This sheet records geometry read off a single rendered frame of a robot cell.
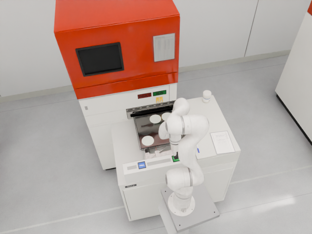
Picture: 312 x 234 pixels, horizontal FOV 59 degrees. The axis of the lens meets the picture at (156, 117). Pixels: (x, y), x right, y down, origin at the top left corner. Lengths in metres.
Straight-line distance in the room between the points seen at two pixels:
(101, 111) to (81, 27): 0.82
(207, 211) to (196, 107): 0.88
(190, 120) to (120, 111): 1.11
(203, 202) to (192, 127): 0.78
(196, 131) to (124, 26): 0.84
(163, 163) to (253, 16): 2.71
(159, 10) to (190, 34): 2.00
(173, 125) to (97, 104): 1.08
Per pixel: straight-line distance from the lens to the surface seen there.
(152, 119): 2.41
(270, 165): 3.38
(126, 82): 2.13
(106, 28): 1.86
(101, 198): 3.07
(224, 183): 2.59
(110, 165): 3.07
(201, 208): 2.03
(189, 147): 1.49
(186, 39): 3.95
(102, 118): 2.46
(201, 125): 1.42
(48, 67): 3.97
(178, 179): 1.64
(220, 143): 2.20
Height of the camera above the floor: 2.73
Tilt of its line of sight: 49 degrees down
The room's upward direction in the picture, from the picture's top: 3 degrees counter-clockwise
